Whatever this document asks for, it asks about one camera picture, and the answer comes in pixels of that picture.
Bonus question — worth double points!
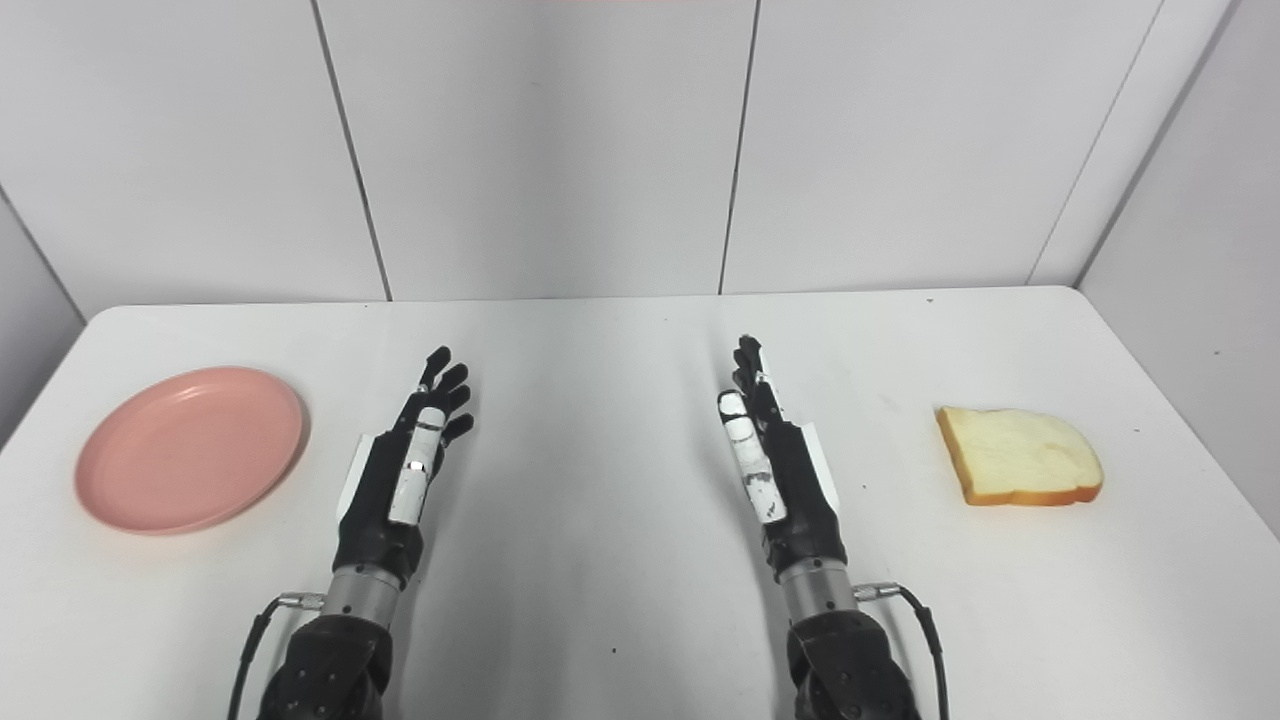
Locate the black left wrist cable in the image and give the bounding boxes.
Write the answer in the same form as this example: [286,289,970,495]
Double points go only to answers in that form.
[227,592,327,720]

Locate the slice of white bread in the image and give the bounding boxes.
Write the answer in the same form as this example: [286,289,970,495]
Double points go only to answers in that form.
[936,406,1104,507]

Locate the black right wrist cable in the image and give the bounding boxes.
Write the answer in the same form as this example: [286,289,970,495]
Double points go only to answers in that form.
[853,582,950,720]

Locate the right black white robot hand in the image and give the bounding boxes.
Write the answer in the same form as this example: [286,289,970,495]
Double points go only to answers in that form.
[717,335,849,584]

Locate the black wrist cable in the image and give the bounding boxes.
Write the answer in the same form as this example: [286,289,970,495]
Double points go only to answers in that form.
[853,582,950,720]
[227,592,327,720]

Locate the pink round plate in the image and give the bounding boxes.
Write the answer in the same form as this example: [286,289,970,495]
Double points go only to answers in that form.
[74,366,306,535]

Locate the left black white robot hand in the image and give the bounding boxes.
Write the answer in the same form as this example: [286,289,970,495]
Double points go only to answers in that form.
[333,346,475,589]

